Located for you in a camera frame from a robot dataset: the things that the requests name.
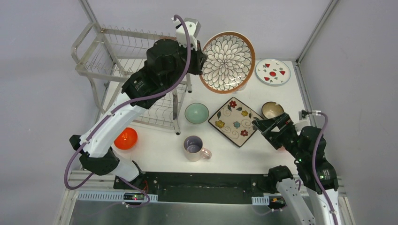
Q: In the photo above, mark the white mug dark rim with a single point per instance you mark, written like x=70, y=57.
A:
x=241, y=87

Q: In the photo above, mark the watermelon pattern round plate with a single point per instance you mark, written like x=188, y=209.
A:
x=273, y=72

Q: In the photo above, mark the pink cup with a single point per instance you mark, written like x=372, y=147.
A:
x=281, y=149

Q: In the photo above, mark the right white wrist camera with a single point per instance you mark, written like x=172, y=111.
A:
x=305, y=117

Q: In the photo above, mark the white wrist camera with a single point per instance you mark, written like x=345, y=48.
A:
x=187, y=38
x=305, y=117

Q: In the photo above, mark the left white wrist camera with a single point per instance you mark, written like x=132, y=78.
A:
x=187, y=38

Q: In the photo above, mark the orange plastic bowl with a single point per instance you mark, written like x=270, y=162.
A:
x=127, y=139

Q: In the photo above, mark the pink iridescent mug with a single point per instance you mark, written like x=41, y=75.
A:
x=194, y=149

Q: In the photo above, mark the stainless steel dish rack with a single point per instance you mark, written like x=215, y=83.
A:
x=108, y=56

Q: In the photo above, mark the brown patterned small bowl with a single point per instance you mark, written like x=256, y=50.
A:
x=271, y=109

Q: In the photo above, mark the aluminium frame rail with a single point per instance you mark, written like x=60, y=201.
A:
x=307, y=102

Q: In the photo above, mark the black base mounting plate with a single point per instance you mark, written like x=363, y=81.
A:
x=219, y=188

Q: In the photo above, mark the mint green bowl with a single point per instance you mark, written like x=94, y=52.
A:
x=196, y=113

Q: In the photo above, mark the square flower pattern plate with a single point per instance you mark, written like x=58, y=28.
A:
x=234, y=121

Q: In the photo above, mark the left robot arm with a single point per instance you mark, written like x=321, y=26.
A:
x=165, y=66

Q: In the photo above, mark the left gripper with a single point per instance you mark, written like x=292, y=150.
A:
x=196, y=58

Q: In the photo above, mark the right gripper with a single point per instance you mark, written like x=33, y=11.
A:
x=283, y=122

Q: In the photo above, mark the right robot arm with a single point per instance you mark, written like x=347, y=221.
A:
x=316, y=173

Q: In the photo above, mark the floral petal brown-rim plate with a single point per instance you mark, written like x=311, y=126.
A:
x=230, y=62

